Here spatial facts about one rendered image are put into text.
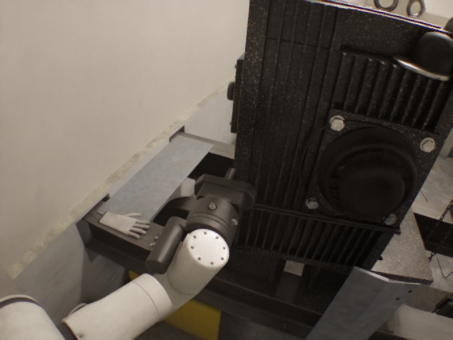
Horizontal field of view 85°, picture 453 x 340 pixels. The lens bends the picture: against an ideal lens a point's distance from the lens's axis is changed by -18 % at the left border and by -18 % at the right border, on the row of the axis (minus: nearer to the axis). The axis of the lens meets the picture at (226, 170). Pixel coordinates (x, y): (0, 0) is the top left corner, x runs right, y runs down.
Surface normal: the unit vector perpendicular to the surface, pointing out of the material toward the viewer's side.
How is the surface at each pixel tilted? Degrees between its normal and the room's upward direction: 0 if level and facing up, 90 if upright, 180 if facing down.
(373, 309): 90
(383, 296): 90
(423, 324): 0
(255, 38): 90
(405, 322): 0
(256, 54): 90
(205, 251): 21
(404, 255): 0
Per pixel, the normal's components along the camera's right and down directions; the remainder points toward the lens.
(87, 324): 0.22, -0.83
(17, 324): 0.08, -0.96
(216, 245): 0.41, -0.68
